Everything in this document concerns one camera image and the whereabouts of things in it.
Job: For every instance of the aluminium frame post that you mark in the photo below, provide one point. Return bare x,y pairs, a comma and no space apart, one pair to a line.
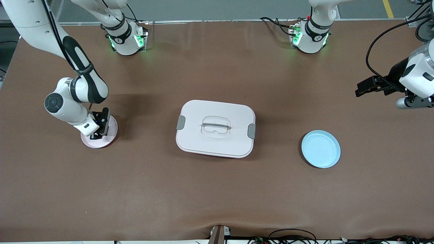
418,15

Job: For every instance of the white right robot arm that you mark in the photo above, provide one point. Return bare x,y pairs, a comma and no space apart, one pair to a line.
64,112

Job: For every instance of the white lidded storage box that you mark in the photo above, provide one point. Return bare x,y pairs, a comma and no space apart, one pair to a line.
215,128

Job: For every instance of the pink round plate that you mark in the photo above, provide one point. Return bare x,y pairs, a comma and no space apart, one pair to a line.
105,141

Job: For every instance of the aluminium table edge rail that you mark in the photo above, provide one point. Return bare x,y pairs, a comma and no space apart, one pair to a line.
220,21

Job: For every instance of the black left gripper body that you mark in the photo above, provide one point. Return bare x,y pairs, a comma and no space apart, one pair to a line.
394,77

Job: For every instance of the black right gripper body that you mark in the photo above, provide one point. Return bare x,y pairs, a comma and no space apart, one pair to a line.
96,133

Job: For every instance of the brown table mat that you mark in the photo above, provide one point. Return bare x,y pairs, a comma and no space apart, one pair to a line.
217,193

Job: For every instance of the light blue round plate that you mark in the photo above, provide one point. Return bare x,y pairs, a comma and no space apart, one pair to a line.
320,149

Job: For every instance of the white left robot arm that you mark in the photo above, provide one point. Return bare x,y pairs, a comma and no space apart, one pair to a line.
420,71

